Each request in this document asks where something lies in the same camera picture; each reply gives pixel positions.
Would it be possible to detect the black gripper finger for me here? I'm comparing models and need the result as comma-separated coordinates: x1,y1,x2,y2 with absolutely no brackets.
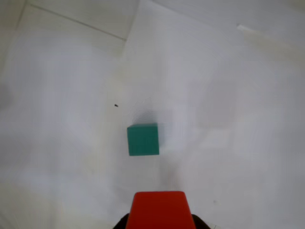
114,213,131,229
191,213,211,229

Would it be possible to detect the teal blue cube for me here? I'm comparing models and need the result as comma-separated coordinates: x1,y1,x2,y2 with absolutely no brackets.
126,122,160,157

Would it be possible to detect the white paper sheet curled corner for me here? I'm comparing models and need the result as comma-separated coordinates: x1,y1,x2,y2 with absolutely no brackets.
0,0,305,229

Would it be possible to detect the red cube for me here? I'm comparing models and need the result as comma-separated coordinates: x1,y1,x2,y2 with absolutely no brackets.
126,190,197,229

